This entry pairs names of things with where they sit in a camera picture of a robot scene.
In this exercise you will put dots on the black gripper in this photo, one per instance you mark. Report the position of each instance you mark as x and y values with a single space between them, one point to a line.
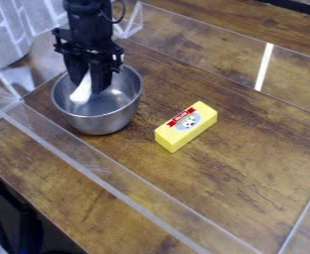
86 42

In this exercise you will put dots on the silver metal pot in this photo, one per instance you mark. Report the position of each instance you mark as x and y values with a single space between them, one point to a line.
110 110

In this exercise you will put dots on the white brick pattern curtain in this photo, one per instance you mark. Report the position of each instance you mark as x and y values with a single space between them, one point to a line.
24 20

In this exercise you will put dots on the yellow butter block toy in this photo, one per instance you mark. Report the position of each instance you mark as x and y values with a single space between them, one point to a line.
186 126

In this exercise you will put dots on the clear acrylic enclosure wall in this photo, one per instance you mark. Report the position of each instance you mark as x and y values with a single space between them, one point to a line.
232 193

